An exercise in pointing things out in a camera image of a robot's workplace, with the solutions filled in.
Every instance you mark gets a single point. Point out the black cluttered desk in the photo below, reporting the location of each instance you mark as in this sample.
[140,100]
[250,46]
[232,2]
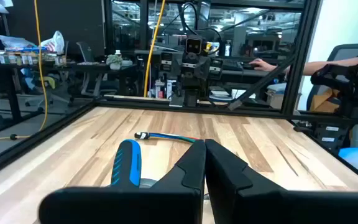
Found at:
[11,93]

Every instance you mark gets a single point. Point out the black office chair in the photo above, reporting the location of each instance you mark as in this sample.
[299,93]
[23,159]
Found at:
[340,49]
[84,51]

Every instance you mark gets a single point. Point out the grey duct tape roll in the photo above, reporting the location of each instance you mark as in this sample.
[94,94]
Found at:
[146,183]

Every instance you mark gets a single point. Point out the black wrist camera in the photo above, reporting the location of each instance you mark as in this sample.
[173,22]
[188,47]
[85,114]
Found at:
[194,46]

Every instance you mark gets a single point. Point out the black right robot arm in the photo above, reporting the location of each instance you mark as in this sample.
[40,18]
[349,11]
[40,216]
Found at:
[191,99]

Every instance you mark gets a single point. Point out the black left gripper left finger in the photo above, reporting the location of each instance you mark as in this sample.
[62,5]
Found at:
[166,202]

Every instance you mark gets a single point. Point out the black aluminium frame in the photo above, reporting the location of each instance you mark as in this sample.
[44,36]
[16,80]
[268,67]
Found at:
[301,46]

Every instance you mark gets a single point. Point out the dark grey desk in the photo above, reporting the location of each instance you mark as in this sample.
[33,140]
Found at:
[238,74]

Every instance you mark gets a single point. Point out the small potted plant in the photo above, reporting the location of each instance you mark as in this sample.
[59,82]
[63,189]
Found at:
[114,60]

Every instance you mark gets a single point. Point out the black keyboard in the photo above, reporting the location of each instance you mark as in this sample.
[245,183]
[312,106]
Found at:
[233,64]

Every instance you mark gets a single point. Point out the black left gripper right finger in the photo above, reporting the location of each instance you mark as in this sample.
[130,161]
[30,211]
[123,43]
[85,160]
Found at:
[259,205]

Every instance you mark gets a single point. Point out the white plastic bag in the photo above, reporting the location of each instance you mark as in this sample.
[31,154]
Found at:
[54,42]

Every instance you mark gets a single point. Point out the person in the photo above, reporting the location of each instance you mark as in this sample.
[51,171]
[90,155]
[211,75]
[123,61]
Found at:
[322,66]

